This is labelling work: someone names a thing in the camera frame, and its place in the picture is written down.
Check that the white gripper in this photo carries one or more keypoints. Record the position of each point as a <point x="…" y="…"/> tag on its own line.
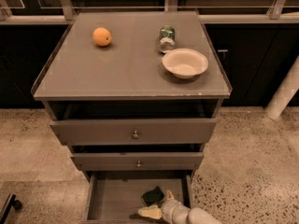
<point x="167" y="207"/>

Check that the green yellow sponge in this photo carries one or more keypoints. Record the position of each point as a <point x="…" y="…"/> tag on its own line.
<point x="153" y="196"/>

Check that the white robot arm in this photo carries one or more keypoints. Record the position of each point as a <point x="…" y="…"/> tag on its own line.
<point x="250" y="172"/>

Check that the grey top drawer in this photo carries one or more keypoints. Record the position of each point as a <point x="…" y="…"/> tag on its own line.
<point x="90" y="132"/>

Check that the grey middle drawer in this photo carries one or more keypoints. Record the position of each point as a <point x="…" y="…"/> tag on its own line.
<point x="127" y="161"/>

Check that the grey drawer cabinet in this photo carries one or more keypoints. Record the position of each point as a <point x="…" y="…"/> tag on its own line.
<point x="126" y="79"/>

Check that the round metal top knob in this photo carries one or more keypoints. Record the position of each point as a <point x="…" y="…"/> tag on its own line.
<point x="135" y="135"/>

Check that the white paper bowl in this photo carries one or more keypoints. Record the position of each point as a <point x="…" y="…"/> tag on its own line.
<point x="185" y="63"/>

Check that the black caster wheel base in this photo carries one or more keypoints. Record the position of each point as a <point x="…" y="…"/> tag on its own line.
<point x="11" y="202"/>

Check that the orange fruit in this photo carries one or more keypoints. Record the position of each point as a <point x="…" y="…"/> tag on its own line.
<point x="102" y="37"/>

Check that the metal railing frame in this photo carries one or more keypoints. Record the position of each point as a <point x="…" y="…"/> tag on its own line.
<point x="209" y="11"/>

